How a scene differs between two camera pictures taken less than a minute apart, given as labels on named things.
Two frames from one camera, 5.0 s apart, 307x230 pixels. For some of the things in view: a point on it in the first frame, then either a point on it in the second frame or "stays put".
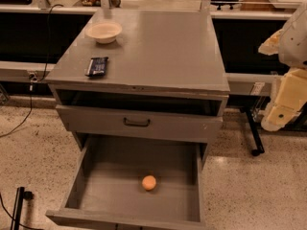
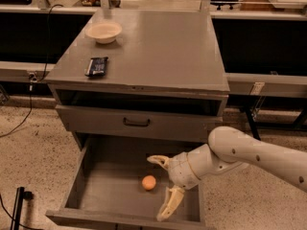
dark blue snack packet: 97,67 stays put
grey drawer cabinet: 166,81 stays put
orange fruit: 149,182 stays put
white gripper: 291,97 to 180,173
